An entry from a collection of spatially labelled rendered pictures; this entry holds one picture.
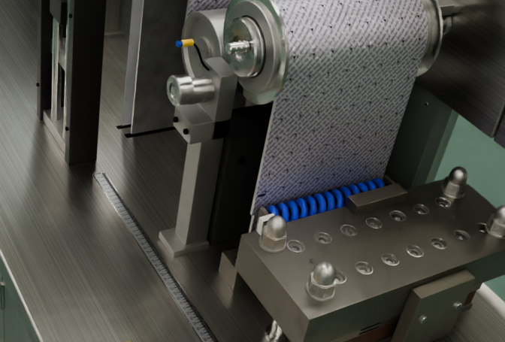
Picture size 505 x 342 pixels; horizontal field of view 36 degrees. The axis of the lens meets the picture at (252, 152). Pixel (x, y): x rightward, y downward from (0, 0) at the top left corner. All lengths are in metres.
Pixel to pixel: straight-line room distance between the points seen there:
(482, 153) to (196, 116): 2.48
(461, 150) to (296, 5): 2.47
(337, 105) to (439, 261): 0.25
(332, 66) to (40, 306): 0.50
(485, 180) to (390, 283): 2.27
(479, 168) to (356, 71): 2.32
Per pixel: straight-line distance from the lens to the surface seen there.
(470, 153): 3.38
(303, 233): 1.04
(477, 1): 1.13
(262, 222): 1.00
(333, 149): 1.07
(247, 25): 0.94
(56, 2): 1.23
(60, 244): 1.16
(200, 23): 1.10
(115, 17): 1.70
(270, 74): 0.94
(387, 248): 1.06
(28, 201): 1.24
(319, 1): 0.98
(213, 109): 1.02
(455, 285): 1.06
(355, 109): 1.05
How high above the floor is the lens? 1.69
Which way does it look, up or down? 34 degrees down
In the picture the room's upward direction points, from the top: 11 degrees clockwise
